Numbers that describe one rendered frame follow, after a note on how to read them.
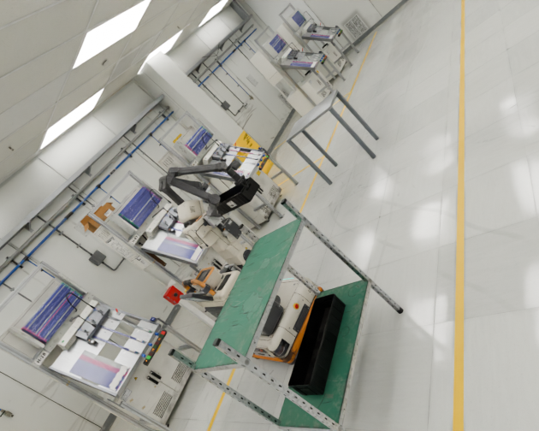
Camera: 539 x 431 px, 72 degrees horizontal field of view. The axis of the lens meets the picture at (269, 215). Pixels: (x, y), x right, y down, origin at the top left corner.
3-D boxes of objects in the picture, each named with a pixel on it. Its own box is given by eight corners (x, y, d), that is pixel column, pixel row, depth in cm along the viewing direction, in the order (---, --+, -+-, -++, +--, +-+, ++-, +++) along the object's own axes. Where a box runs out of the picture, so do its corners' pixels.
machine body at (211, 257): (251, 262, 496) (216, 233, 477) (228, 305, 451) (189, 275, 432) (224, 274, 542) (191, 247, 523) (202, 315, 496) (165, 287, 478)
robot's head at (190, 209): (188, 219, 281) (185, 199, 282) (179, 224, 298) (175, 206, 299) (205, 216, 289) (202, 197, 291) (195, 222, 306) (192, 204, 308)
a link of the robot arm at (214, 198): (163, 185, 285) (162, 180, 276) (171, 169, 289) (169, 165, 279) (217, 209, 287) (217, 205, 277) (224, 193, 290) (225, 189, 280)
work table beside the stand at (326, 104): (376, 157, 426) (329, 106, 402) (329, 185, 472) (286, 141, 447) (379, 137, 458) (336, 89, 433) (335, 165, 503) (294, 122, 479)
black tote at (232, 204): (218, 216, 339) (209, 209, 336) (228, 203, 348) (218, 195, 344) (251, 201, 293) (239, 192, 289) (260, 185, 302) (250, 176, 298)
